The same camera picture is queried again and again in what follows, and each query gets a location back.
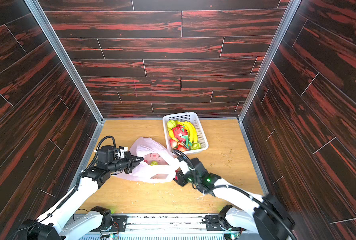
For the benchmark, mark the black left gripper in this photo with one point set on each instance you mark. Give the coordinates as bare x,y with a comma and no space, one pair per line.
129,163

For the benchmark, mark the pink plastic bag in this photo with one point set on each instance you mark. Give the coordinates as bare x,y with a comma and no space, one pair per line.
151,150

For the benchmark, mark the yellow fake banana bunch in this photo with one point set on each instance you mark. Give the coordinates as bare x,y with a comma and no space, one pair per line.
192,131

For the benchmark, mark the metal base rail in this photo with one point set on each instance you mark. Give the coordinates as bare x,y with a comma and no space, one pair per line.
169,227

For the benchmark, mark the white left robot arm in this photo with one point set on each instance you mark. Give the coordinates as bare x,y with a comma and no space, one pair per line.
53,224

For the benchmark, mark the red green fake dragon fruit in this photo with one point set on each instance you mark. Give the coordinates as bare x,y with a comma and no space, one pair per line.
182,135

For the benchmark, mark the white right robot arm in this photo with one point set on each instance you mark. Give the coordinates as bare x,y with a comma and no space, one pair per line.
264,215

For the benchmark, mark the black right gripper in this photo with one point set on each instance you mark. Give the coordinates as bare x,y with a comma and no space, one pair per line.
182,175

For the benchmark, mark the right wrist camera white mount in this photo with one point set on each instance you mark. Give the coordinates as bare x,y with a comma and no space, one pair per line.
183,166

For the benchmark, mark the light green fake fruit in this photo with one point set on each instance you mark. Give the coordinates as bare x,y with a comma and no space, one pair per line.
171,124

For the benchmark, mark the red fake strawberry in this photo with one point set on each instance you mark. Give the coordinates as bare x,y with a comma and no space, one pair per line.
181,148

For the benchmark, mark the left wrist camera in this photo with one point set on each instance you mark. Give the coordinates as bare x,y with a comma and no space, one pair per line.
110,154

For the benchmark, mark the white perforated plastic basket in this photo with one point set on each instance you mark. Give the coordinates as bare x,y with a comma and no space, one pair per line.
185,117

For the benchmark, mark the green fake pear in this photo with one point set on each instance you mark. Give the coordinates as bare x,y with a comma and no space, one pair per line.
195,146

